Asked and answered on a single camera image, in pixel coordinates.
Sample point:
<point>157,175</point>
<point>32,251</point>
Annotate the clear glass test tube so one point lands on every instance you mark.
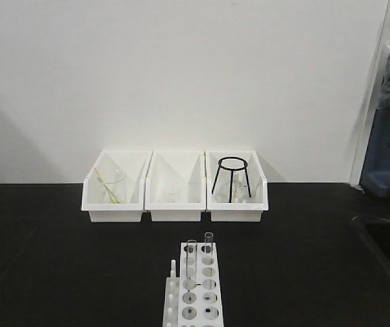
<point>191,264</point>
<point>209,239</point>

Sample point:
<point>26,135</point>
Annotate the clear glass test tube right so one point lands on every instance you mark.
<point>209,239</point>

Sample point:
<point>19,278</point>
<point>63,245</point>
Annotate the white right storage bin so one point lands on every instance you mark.
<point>249,212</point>

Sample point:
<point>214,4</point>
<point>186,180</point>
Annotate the clear glass beaker left bin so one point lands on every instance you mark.
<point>115,180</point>

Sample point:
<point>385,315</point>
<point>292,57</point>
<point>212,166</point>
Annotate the white left storage bin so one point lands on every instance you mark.
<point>136,165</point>

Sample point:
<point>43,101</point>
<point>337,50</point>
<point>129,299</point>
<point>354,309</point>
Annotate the white test tube rack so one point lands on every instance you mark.
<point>201,306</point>

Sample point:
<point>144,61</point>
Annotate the yellow green stirring rod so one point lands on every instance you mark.
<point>112,197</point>

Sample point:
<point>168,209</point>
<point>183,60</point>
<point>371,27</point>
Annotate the white storage bin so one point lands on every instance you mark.
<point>185,169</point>
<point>249,212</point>
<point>136,165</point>

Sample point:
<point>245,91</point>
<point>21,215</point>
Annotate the black metal tripod stand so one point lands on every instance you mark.
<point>233,165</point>

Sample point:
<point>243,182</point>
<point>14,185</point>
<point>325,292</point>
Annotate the white middle storage bin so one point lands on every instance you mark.
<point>185,169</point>

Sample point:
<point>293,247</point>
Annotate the clear glass test tube left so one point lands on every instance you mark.
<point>191,264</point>

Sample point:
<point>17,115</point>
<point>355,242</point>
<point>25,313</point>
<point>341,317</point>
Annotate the clear glassware in right bin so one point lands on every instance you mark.
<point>221,191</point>

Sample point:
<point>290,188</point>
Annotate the small glass beaker middle bin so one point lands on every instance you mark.
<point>171,194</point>

